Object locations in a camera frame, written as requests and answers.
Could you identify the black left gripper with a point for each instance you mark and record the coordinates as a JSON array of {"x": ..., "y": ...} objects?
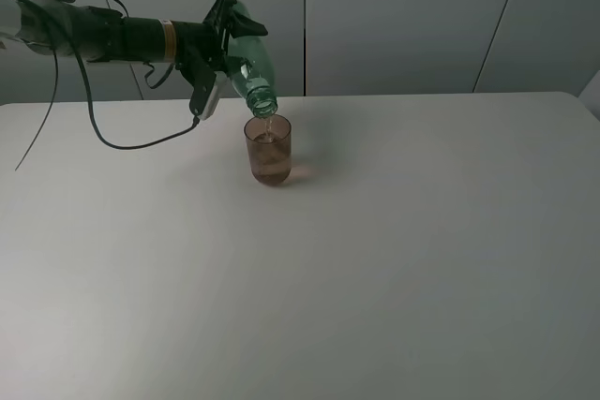
[{"x": 208, "y": 41}]

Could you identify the green plastic bottle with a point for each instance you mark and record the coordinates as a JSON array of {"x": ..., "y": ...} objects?
[{"x": 249, "y": 66}]

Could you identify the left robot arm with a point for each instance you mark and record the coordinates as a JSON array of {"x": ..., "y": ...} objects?
[{"x": 102, "y": 35}]

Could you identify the pink transparent cup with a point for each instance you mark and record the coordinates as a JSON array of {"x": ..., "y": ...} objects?
[{"x": 269, "y": 149}]

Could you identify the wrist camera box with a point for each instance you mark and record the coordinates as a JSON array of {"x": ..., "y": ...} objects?
[{"x": 207, "y": 90}]

